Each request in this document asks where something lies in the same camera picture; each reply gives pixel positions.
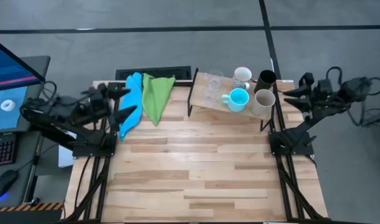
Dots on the green cloth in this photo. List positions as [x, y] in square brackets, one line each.
[155, 96]

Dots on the black frame crossbar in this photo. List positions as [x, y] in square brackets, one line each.
[180, 83]

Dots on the blue panel grey frame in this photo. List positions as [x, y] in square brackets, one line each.
[0, 116]

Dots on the tall beige cup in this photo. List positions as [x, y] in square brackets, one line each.
[263, 101]

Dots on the black computer mouse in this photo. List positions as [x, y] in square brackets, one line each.
[3, 183]

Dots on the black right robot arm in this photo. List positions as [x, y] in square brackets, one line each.
[333, 102]

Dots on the black right frame rails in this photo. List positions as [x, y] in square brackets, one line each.
[291, 186]

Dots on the teal plastic mug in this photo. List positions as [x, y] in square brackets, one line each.
[238, 99]

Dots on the black platform hazard stripe edge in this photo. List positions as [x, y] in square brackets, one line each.
[34, 214]

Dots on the blue cloth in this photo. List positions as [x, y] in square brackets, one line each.
[132, 99]

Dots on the black frame rails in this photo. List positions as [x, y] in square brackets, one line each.
[98, 186]
[291, 186]

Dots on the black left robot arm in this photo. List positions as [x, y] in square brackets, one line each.
[68, 124]

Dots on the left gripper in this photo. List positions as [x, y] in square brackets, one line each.
[99, 102]

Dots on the wooden shelf black legs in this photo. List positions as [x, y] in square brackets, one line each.
[202, 102]

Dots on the black keyboard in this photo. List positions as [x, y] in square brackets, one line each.
[1, 151]

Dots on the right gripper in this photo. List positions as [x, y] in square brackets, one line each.
[322, 95]

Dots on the computer monitor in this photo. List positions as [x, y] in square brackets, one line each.
[9, 68]

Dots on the white box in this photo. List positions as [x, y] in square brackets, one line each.
[65, 158]

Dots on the white patterned mug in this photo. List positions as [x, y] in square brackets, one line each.
[242, 76]

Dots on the clear glass mug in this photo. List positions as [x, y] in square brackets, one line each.
[211, 91]

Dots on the black left frame rails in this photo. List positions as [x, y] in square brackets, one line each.
[98, 186]

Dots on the tall black cup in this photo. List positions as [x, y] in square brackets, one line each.
[266, 79]

